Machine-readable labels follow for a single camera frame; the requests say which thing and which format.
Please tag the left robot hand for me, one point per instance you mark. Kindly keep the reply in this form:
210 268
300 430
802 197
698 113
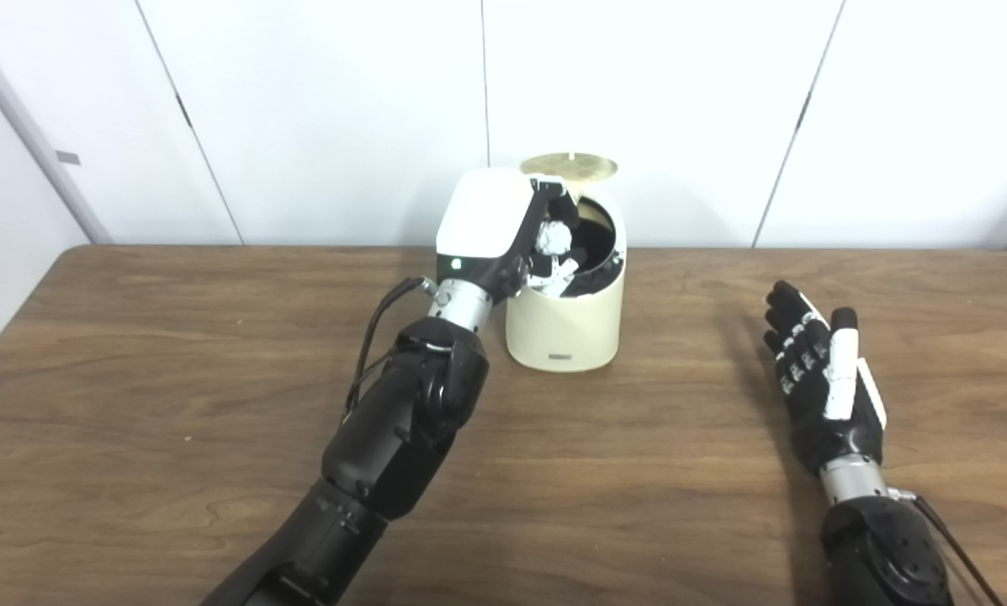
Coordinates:
482 215

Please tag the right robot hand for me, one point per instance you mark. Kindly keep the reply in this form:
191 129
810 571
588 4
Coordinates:
814 421

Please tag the white paper ball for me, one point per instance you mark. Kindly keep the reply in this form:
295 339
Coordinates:
553 237

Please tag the round cream bin lid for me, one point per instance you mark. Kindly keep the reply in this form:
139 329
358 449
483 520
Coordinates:
579 166

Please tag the cream-colored bin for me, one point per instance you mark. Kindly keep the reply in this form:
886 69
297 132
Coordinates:
566 328

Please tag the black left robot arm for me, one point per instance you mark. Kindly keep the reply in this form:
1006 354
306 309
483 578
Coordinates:
402 421

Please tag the small grey wall tag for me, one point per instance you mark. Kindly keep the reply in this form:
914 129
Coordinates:
68 157

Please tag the grey wall corner strip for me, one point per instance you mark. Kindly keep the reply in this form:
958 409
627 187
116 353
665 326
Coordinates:
40 139

